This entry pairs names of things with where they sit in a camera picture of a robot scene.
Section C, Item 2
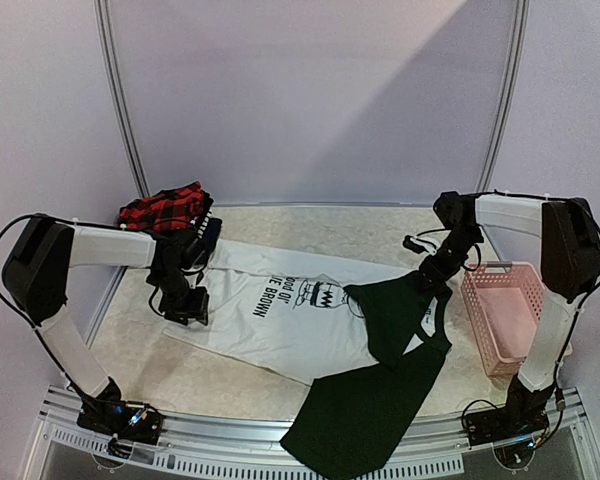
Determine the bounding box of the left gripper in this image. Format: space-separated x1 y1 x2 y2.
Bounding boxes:
152 268 210 325

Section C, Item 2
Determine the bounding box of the red black plaid shirt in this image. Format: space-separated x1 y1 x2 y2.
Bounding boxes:
116 181 211 233

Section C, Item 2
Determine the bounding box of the white cloth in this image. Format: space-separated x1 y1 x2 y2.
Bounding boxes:
163 240 450 385

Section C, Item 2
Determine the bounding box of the dark green garment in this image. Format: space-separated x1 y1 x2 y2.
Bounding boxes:
280 271 452 479

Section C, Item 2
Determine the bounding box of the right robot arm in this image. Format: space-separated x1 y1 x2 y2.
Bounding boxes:
418 191 600 436

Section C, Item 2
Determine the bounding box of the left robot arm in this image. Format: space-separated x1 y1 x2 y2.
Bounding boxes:
0 213 209 434

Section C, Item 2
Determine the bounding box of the pink plastic laundry basket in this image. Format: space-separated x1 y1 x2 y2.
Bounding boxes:
459 260 576 379

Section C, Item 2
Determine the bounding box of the folded navy blue garment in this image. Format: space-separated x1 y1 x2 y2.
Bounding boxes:
201 217 223 256

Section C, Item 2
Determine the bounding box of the folded black garment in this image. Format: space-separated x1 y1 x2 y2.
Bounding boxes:
190 197 214 236

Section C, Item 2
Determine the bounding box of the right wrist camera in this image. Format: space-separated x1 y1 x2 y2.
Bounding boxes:
402 235 439 255

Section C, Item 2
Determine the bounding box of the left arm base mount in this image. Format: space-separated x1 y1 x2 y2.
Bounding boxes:
77 397 165 445

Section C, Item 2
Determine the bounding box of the aluminium front rail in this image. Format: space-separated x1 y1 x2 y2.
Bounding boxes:
23 388 600 479

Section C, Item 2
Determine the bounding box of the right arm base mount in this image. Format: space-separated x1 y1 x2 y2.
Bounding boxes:
460 399 566 450

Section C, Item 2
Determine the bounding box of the right aluminium corner post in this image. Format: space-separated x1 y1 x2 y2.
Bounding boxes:
475 0 529 192

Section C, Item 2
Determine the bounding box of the aluminium corner post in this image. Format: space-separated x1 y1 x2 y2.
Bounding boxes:
93 0 150 197
475 0 529 192

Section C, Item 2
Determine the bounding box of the left aluminium corner post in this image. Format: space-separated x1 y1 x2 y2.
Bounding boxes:
93 0 150 197

